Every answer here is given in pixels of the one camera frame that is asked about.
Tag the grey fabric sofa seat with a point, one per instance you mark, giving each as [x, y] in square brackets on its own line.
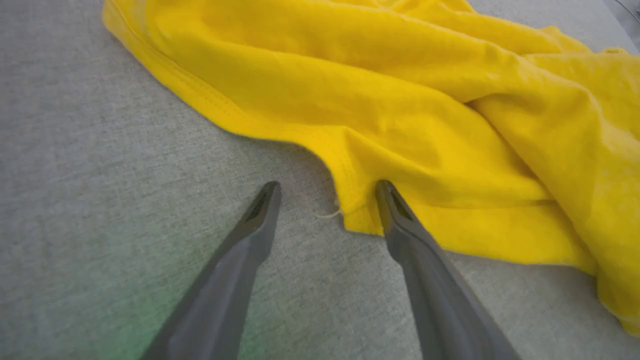
[100, 150]

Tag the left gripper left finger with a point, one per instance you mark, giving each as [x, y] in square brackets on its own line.
[220, 310]

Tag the yellow cat-face T-shirt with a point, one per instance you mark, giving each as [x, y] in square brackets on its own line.
[400, 100]

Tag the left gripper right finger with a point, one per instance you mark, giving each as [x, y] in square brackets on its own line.
[440, 310]

